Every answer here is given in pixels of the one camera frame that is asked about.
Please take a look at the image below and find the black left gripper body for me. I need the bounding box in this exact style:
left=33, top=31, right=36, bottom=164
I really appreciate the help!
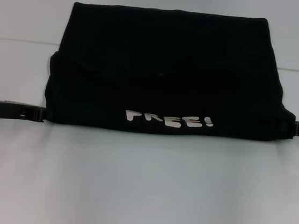
left=0, top=99, right=26, bottom=123

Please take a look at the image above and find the black shirt with FREE print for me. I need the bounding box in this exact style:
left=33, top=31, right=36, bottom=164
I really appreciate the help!
left=41, top=0, right=299, bottom=152

